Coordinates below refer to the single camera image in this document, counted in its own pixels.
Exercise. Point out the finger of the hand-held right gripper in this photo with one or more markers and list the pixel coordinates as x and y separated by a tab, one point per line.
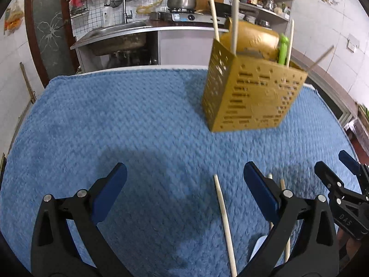
328	176
348	161

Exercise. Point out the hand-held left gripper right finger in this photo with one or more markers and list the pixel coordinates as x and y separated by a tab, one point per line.
261	196

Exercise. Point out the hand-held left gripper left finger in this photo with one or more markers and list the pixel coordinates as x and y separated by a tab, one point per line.
111	192

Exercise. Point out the white plastic spoon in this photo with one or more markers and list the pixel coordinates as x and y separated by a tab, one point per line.
258	248

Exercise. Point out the yellow perforated utensil holder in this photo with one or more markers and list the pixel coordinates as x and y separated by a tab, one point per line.
253	101

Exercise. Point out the person's right hand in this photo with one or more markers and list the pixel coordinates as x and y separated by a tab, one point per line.
350	248

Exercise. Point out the clear plastic sheet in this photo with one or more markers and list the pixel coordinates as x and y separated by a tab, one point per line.
360	127

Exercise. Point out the white kitchen cabinets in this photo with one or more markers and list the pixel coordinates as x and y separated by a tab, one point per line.
343	112

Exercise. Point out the green vegetables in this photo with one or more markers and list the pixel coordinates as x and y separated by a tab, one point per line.
363	111

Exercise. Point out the blue textured blanket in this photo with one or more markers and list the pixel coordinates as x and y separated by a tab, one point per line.
129	121

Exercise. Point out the brown kitchen countertop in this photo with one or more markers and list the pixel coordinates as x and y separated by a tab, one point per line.
328	83

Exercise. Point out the wooden stick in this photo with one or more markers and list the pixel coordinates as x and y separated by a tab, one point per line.
27	83

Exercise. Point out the stainless steel sink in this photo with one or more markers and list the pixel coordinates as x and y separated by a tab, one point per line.
115	33

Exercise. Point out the brown door with frosted glass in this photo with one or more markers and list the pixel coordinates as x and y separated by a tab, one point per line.
49	34

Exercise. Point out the metal faucet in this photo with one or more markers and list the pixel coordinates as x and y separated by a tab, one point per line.
124	5

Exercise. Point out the gas stove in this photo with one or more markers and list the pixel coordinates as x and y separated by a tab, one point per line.
187	16

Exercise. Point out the hanging plastic bag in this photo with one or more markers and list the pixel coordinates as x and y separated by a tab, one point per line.
13	17

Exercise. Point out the white wall switch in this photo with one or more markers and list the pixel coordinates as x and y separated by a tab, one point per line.
353	43

